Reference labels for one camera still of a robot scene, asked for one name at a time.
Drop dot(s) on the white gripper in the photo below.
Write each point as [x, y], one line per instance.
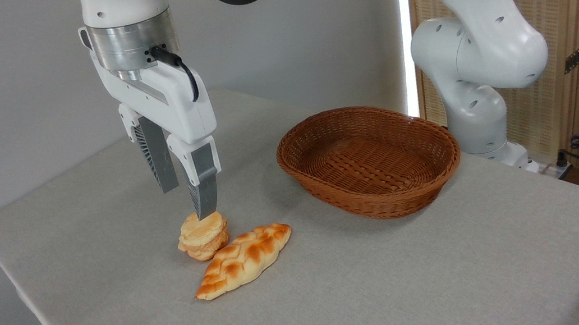
[173, 99]

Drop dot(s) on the round layered bread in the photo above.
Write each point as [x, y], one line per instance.
[202, 237]

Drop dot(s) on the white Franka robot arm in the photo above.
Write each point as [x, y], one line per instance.
[480, 45]

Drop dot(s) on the braided oblong bread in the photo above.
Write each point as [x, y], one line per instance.
[243, 259]

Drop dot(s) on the brown wicker basket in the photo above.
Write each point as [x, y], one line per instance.
[369, 165]

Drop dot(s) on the grey tablecloth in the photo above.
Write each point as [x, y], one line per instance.
[341, 291]

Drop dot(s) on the white power strip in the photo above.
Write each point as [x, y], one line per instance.
[548, 167]

